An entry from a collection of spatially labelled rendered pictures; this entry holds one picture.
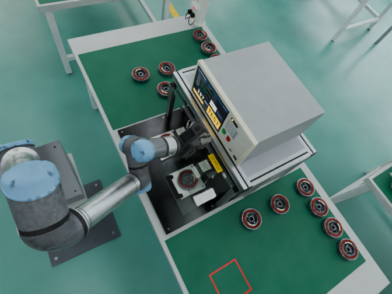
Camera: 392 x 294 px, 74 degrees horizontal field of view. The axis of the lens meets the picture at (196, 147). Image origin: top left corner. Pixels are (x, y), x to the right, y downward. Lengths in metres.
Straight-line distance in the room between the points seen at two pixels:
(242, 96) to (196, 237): 0.74
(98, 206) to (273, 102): 0.77
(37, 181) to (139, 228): 1.53
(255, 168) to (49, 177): 0.82
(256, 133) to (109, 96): 1.01
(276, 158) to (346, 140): 2.01
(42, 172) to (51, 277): 1.56
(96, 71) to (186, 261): 1.26
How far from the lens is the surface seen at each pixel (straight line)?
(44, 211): 0.71
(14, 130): 2.64
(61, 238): 0.75
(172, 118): 1.61
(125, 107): 1.66
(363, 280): 1.81
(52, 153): 1.32
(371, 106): 3.76
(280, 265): 1.55
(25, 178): 0.69
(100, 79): 1.81
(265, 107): 1.11
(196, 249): 1.40
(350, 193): 2.25
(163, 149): 0.91
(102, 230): 2.15
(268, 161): 1.23
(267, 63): 1.27
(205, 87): 1.16
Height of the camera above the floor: 2.12
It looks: 62 degrees down
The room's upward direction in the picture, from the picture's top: 23 degrees clockwise
